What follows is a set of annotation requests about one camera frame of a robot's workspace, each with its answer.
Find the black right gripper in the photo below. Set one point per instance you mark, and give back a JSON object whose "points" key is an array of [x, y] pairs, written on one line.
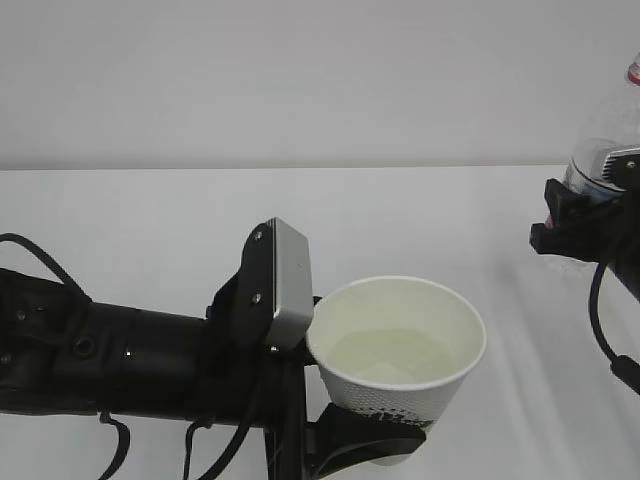
{"points": [[578, 229]]}

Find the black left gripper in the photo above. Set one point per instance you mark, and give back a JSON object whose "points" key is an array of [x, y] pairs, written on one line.
{"points": [[243, 379]]}

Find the clear plastic water bottle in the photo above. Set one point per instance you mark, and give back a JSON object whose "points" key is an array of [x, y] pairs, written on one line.
{"points": [[614, 122]]}

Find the white paper cup green logo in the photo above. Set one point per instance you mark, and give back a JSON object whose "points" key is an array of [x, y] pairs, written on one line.
{"points": [[395, 348]]}

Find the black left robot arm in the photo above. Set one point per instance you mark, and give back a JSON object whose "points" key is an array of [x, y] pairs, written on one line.
{"points": [[64, 354]]}

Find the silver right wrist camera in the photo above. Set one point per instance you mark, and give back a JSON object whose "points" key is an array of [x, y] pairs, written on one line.
{"points": [[618, 167]]}

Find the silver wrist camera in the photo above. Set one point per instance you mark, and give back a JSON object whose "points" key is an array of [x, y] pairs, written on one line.
{"points": [[275, 302], [618, 167]]}

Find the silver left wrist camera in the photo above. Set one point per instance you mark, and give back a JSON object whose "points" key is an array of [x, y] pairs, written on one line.
{"points": [[275, 302]]}

